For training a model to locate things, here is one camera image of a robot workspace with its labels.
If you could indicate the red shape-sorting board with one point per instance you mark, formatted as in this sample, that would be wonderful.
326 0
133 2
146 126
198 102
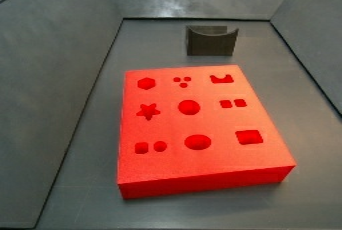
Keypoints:
195 133

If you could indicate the black curved holder stand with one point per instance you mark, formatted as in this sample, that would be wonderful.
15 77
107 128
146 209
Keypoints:
210 40

